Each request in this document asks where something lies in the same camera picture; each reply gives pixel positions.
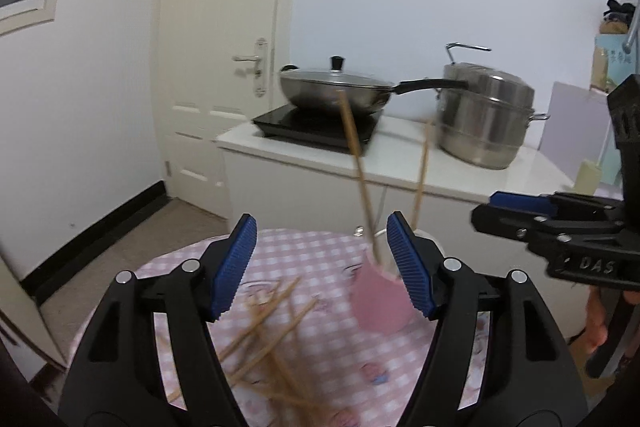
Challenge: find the steel wok with black handle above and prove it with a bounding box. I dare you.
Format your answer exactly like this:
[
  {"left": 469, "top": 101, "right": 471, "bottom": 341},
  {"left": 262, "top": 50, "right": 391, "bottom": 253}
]
[{"left": 278, "top": 64, "right": 471, "bottom": 118}]

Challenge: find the steel steamer pot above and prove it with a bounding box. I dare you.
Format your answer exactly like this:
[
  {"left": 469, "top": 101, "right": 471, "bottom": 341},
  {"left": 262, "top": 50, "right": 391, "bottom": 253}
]
[{"left": 435, "top": 42, "right": 551, "bottom": 170}]

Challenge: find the lavender cutting board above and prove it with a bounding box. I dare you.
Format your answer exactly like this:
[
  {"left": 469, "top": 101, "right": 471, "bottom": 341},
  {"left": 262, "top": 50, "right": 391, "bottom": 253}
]
[{"left": 539, "top": 81, "right": 613, "bottom": 180}]

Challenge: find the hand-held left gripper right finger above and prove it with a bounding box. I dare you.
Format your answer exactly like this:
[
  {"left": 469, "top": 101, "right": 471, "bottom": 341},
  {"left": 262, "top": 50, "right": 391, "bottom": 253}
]
[{"left": 386, "top": 211, "right": 591, "bottom": 427}]

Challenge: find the person's right hand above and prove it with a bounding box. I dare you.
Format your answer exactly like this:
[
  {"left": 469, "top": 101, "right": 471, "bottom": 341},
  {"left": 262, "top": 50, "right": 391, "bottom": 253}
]
[{"left": 586, "top": 284, "right": 609, "bottom": 348}]

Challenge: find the black induction cooker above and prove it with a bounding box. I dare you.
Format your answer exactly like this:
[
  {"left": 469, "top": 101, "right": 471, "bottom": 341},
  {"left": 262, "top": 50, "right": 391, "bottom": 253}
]
[{"left": 251, "top": 104, "right": 383, "bottom": 156}]

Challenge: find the pile of wooden chopsticks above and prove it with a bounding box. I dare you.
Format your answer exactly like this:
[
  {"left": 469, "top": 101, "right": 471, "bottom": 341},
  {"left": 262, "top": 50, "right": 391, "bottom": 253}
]
[{"left": 167, "top": 276, "right": 346, "bottom": 415}]

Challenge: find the pink checkered tablecloth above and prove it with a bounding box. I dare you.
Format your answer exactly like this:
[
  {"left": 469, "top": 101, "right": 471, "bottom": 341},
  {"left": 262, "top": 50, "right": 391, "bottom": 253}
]
[{"left": 67, "top": 227, "right": 501, "bottom": 427}]

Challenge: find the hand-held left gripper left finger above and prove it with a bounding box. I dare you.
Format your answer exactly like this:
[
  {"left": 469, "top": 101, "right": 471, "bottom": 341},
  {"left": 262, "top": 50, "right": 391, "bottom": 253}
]
[{"left": 60, "top": 213, "right": 258, "bottom": 427}]

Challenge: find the white cabinet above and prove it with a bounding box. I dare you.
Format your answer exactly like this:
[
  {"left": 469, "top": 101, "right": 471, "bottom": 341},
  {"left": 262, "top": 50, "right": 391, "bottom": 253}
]
[{"left": 216, "top": 112, "right": 626, "bottom": 248}]

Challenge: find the dark cloth bundle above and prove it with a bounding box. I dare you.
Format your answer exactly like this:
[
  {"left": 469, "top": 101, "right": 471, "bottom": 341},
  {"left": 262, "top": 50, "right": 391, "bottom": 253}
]
[{"left": 602, "top": 0, "right": 638, "bottom": 22}]

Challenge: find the pink cup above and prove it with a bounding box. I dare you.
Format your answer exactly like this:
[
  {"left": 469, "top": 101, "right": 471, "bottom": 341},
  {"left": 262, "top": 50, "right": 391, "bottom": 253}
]
[{"left": 350, "top": 227, "right": 441, "bottom": 333}]

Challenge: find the metal pole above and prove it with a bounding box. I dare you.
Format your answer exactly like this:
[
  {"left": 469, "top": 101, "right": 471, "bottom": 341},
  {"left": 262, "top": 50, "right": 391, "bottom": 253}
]
[{"left": 625, "top": 0, "right": 640, "bottom": 52}]

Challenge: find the beige cup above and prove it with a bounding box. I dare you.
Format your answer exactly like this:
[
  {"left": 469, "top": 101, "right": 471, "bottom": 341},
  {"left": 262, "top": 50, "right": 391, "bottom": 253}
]
[{"left": 574, "top": 159, "right": 603, "bottom": 195}]

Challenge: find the white cabinet panel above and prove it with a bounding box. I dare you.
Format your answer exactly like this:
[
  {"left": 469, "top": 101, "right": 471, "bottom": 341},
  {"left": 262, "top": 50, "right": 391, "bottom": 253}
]
[{"left": 0, "top": 237, "right": 68, "bottom": 368}]

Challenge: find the glass lid with black knob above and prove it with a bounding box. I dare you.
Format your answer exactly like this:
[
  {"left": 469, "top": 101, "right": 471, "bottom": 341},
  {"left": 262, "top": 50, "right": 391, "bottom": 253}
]
[{"left": 280, "top": 55, "right": 396, "bottom": 90}]

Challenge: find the silver door handle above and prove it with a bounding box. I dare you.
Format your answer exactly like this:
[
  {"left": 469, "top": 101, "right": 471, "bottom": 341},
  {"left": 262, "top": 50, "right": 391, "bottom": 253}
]
[{"left": 232, "top": 38, "right": 268, "bottom": 98}]

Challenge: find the light blue box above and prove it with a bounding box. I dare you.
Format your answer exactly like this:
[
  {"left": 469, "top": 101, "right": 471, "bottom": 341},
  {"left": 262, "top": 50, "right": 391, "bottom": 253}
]
[{"left": 592, "top": 32, "right": 640, "bottom": 92}]

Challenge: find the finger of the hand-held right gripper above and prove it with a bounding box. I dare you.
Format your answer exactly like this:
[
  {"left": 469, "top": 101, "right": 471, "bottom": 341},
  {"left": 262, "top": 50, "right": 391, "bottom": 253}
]
[
  {"left": 489, "top": 191, "right": 626, "bottom": 228},
  {"left": 471, "top": 204, "right": 640, "bottom": 293}
]

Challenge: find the white door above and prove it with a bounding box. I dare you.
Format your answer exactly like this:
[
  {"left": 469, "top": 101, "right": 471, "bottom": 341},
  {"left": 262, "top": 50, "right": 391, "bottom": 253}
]
[{"left": 160, "top": 0, "right": 301, "bottom": 218}]

